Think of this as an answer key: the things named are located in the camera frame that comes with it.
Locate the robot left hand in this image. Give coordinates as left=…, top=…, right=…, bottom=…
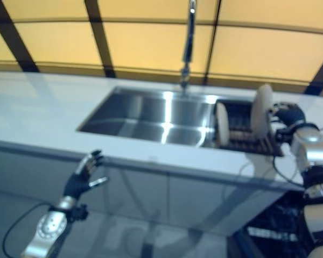
left=63, top=149, right=108, bottom=199

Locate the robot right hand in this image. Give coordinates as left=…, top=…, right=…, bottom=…
left=269, top=101, right=307, bottom=127

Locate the cream ceramic plate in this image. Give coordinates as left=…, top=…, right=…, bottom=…
left=216, top=102, right=230, bottom=147
left=251, top=84, right=274, bottom=139

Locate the grey cabinet door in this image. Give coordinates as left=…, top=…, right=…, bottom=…
left=78, top=161, right=170, bottom=224
left=168, top=174, right=293, bottom=237
left=0, top=146, right=81, bottom=213

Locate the stainless steel sink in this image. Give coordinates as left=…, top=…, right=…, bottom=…
left=76, top=85, right=285, bottom=157

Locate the chrome gooseneck kitchen faucet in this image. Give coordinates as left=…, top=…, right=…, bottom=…
left=179, top=0, right=198, bottom=94

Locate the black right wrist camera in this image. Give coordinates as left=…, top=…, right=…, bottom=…
left=274, top=128, right=296, bottom=143

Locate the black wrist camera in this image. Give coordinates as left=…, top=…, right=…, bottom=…
left=69, top=204, right=89, bottom=221
left=274, top=128, right=296, bottom=143

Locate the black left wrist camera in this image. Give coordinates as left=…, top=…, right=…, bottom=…
left=69, top=204, right=89, bottom=221

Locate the black wire dish rack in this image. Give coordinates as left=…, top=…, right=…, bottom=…
left=214, top=99, right=285, bottom=156

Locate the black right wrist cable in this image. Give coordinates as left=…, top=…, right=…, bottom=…
left=273, top=126, right=323, bottom=186

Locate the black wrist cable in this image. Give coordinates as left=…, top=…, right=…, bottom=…
left=2, top=201, right=54, bottom=257
left=273, top=126, right=323, bottom=186

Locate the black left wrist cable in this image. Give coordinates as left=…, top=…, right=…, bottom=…
left=2, top=201, right=54, bottom=257

